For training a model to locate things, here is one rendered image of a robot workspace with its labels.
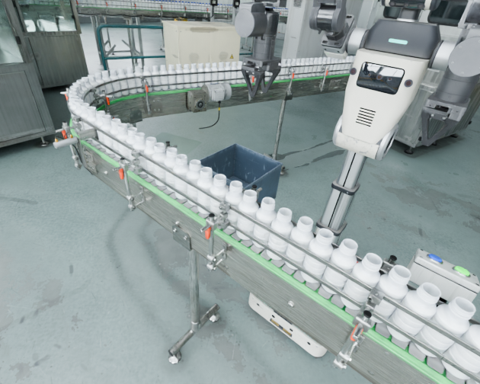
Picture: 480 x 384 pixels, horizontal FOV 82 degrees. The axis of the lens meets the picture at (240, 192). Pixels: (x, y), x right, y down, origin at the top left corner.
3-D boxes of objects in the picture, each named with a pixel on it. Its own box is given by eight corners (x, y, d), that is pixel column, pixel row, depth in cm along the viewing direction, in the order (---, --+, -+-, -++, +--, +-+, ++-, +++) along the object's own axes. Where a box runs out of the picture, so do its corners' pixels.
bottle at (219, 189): (229, 214, 97) (232, 174, 87) (222, 225, 92) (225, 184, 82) (214, 209, 98) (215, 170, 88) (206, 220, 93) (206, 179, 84)
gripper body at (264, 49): (241, 64, 75) (244, 33, 70) (262, 61, 82) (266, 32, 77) (260, 69, 72) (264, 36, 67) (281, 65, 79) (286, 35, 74)
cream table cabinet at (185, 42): (220, 91, 552) (222, 22, 483) (236, 100, 511) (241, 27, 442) (167, 97, 499) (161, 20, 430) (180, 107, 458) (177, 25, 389)
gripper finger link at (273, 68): (245, 92, 82) (248, 58, 76) (259, 88, 87) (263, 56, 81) (264, 98, 79) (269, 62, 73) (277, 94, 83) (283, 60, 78)
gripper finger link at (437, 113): (446, 144, 61) (469, 101, 56) (441, 154, 57) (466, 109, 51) (413, 134, 65) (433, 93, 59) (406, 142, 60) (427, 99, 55)
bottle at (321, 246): (303, 284, 75) (318, 242, 66) (298, 267, 80) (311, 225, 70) (324, 284, 76) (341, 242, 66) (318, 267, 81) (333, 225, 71)
